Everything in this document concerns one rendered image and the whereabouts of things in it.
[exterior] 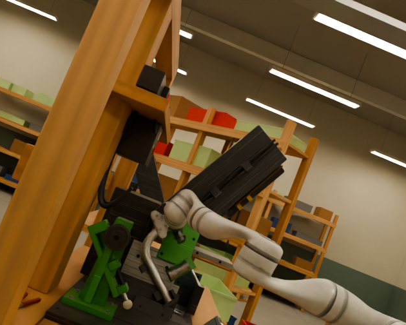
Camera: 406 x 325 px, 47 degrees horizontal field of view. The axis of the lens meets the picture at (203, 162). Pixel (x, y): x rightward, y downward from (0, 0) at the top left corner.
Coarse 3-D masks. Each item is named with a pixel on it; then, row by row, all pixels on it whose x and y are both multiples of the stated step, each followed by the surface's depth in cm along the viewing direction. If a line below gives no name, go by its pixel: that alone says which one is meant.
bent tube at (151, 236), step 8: (152, 232) 160; (144, 240) 159; (152, 240) 159; (144, 248) 158; (144, 256) 157; (152, 264) 156; (152, 272) 156; (160, 280) 155; (160, 288) 154; (168, 296) 154
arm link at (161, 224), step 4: (152, 212) 146; (156, 212) 146; (152, 216) 146; (156, 216) 146; (160, 216) 146; (164, 216) 146; (152, 220) 146; (156, 220) 145; (160, 220) 146; (164, 220) 146; (156, 224) 145; (160, 224) 145; (164, 224) 146; (168, 224) 145; (172, 224) 143; (184, 224) 145; (156, 228) 146; (160, 228) 145; (164, 228) 145; (172, 228) 147; (176, 228) 146; (160, 232) 145; (164, 232) 145; (160, 236) 144; (164, 236) 145
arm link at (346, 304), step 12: (336, 300) 108; (348, 300) 109; (360, 300) 113; (336, 312) 108; (348, 312) 108; (360, 312) 111; (372, 312) 115; (336, 324) 110; (348, 324) 110; (360, 324) 112; (372, 324) 115; (384, 324) 116
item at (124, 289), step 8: (96, 224) 134; (104, 224) 134; (96, 232) 134; (96, 240) 133; (96, 248) 133; (104, 248) 135; (112, 256) 135; (112, 264) 134; (120, 264) 136; (104, 272) 133; (112, 280) 133; (120, 280) 135; (112, 288) 133; (120, 288) 134; (128, 288) 136
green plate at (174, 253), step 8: (168, 232) 164; (184, 232) 165; (192, 232) 165; (168, 240) 163; (192, 240) 165; (160, 248) 162; (168, 248) 162; (176, 248) 163; (184, 248) 163; (192, 248) 164; (160, 256) 161; (168, 256) 161; (176, 256) 162; (184, 256) 162
